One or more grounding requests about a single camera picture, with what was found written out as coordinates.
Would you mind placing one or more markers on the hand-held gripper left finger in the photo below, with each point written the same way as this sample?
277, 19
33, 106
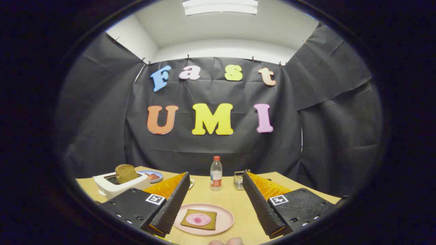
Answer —
173, 204

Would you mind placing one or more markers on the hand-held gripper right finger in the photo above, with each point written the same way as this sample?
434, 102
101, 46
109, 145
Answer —
259, 204

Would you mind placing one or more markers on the brown bread slice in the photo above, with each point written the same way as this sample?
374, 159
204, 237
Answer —
209, 225
126, 174

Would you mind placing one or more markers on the small white dish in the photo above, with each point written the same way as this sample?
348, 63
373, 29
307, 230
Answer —
191, 183

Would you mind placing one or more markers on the blue plate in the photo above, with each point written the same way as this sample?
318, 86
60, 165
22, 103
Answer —
158, 179

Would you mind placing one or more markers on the pink ham slice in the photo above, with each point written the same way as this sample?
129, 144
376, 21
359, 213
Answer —
198, 219

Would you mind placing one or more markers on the red food pieces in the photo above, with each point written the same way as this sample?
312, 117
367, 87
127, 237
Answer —
152, 176

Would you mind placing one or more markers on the pink round plate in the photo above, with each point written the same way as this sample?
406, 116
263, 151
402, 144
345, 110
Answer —
224, 219

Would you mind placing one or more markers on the clear bottle with red cap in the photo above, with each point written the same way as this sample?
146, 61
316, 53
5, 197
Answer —
216, 173

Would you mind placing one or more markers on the white toaster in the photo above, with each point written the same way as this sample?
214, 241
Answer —
105, 187

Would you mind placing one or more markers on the ceiling light panel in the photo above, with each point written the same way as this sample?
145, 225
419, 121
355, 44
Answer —
219, 7

